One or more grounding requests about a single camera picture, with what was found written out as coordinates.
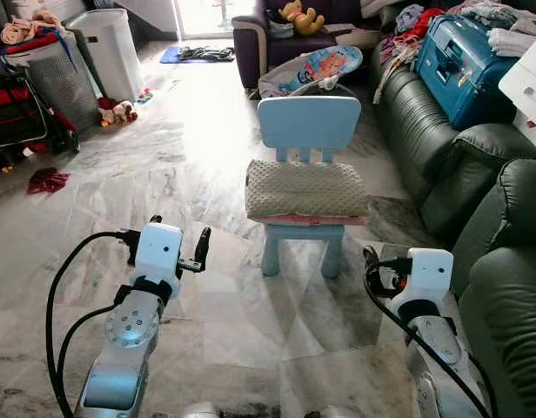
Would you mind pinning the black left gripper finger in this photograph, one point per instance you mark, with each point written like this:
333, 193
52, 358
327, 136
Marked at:
203, 246
156, 219

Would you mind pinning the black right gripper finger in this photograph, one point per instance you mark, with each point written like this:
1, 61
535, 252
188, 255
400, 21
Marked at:
371, 255

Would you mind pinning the grey-green dotted pillow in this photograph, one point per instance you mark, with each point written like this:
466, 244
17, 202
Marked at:
303, 187

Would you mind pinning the pink dotted pillow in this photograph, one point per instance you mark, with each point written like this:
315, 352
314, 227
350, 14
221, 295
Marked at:
316, 219

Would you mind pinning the dark green leather sofa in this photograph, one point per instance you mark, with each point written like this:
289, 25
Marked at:
425, 148

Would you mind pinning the dark red cloth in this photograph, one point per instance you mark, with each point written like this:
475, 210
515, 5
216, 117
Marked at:
48, 180

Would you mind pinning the small brown plush toy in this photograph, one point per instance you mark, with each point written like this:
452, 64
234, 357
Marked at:
116, 111

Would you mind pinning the small colourful toy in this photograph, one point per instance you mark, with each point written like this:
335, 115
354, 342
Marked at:
144, 96

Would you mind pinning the silver left robot leg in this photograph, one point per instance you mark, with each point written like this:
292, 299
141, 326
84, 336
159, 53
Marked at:
201, 411

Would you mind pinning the silver robot leg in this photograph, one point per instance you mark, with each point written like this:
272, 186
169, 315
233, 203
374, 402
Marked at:
201, 411
338, 413

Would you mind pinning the light blue child chair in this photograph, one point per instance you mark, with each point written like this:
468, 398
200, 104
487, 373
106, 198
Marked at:
307, 122

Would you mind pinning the silver right robot leg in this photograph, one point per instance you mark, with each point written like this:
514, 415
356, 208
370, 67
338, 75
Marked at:
338, 413

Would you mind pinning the blue floor mat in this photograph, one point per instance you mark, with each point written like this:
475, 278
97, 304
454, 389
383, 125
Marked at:
170, 56

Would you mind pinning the grey mesh laundry basket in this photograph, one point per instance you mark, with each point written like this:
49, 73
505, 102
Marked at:
59, 83

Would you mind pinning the dark crumpled cloth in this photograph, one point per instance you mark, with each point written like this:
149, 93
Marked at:
207, 53

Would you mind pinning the red and black stroller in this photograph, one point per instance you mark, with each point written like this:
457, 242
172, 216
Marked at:
16, 113

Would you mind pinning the white air purifier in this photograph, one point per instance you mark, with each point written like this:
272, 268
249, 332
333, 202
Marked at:
111, 48

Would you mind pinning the mermaid print baby bouncer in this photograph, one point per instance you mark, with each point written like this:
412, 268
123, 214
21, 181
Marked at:
311, 71

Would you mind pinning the white plastic drawer box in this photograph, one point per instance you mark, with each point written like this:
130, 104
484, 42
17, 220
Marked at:
527, 87

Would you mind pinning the blue hard suitcase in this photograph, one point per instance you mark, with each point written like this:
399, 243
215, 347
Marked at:
464, 74

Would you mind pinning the purple armchair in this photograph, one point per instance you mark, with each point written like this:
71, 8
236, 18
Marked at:
259, 39

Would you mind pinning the pile of laundry clothes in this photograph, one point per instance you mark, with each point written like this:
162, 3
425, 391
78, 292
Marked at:
24, 28

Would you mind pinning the pile of colourful clothes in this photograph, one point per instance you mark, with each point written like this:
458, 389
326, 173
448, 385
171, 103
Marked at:
425, 22

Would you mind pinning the white folded cloth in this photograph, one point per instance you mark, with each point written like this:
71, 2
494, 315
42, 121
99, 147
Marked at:
510, 42

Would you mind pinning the yellow plush toy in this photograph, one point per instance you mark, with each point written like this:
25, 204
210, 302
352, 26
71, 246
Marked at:
301, 16

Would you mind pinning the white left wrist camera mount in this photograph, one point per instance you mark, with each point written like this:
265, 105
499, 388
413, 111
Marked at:
159, 248

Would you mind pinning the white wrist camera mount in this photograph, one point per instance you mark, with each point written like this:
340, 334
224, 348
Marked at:
432, 272
159, 248

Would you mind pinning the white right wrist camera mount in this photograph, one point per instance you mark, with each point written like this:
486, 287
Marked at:
432, 272

